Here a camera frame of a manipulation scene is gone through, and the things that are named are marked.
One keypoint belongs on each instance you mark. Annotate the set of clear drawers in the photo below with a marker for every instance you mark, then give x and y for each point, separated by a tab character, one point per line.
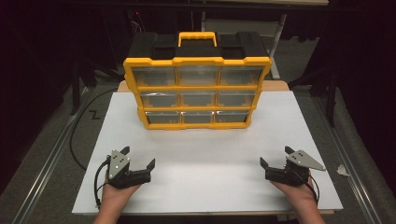
198	99

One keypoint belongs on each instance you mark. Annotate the metal floor rail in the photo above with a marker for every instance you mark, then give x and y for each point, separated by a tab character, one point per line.
351	174
49	161

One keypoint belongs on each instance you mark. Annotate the white board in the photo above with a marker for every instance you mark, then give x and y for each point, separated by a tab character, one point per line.
199	168

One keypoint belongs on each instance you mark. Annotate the person's left hand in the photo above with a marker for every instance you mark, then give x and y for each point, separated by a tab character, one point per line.
116	197

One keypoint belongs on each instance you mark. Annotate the white paper scrap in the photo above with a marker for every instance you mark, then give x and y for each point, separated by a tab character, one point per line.
342	170

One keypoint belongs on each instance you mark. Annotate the grey metal stand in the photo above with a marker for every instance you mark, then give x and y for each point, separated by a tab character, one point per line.
278	46

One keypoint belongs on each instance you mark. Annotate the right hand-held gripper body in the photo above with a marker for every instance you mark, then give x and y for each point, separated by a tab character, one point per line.
289	174

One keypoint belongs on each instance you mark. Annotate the person's right hand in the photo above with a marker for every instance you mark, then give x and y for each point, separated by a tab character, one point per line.
295	194

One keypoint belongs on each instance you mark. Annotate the yellow black drawer organizer cabinet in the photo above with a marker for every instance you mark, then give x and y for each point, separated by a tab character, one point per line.
199	51

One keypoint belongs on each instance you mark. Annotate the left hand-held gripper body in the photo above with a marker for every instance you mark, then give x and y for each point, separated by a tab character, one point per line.
130	177

